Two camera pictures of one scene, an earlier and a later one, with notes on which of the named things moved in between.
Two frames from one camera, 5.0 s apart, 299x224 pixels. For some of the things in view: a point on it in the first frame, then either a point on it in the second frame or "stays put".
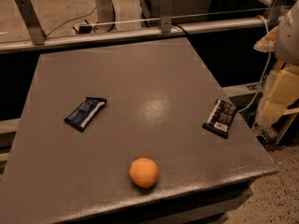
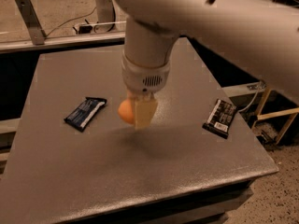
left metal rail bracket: x=31 y=20 stays put
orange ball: x=143 y=172 → x=126 y=110
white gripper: x=288 y=42 → x=140 y=77
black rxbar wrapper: x=220 y=118 stays put
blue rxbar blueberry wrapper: x=81 y=117 stays put
